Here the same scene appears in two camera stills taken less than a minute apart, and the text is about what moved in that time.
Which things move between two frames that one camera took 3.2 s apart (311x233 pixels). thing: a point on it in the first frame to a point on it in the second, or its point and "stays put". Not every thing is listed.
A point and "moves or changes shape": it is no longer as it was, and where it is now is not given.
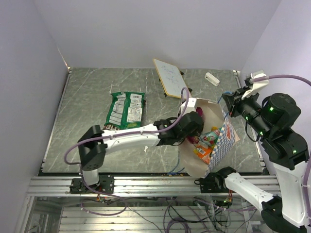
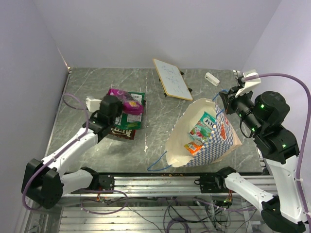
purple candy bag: x=193 y=139 to x=130 y=105
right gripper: x=233 y=101 stays put
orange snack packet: x=204 y=153 to x=193 y=147
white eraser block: x=212 y=79 stays put
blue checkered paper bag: x=214 y=116 moves or changes shape
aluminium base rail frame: x=139 y=204 stays put
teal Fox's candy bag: x=210 y=138 to x=202 y=130
